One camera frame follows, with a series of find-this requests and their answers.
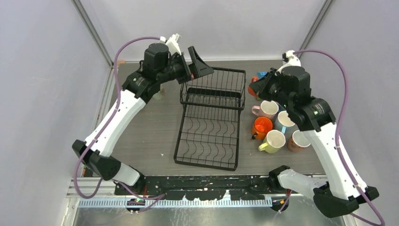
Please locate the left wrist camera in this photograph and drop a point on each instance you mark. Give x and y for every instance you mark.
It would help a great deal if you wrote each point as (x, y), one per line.
(172, 43)

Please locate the toy block building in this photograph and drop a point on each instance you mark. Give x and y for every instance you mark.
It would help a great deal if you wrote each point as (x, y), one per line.
(261, 74)

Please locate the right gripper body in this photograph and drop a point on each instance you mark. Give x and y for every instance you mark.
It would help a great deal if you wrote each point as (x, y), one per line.
(272, 90)

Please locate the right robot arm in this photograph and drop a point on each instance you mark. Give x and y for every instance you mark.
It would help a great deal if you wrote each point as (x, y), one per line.
(342, 192)

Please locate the black wire dish rack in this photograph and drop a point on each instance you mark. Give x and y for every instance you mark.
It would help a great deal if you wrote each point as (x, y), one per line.
(210, 125)

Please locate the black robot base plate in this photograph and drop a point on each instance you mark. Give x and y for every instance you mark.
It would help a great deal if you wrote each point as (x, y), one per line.
(204, 188)

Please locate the light blue mug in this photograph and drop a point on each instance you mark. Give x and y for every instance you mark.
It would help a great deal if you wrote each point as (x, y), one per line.
(283, 122)

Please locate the orange mug front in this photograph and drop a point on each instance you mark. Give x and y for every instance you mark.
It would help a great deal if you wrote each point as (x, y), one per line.
(261, 127)

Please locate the cream floral tall mug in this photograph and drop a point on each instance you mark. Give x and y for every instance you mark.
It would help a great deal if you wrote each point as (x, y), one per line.
(159, 95)

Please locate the orange mug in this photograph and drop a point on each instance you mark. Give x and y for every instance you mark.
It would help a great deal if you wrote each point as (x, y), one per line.
(261, 127)
(251, 90)

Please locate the salmon pink mug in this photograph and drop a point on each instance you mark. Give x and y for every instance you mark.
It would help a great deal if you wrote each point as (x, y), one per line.
(298, 142)

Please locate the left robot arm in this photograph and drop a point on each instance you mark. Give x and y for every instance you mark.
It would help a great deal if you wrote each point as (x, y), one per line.
(159, 65)

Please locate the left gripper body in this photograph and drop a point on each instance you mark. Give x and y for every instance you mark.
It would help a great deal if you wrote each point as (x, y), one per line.
(178, 68)

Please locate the pink faceted mug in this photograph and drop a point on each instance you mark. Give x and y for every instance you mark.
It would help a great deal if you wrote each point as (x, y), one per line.
(266, 109)

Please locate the light green mug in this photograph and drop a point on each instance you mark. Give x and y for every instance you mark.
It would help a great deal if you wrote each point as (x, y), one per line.
(273, 142)

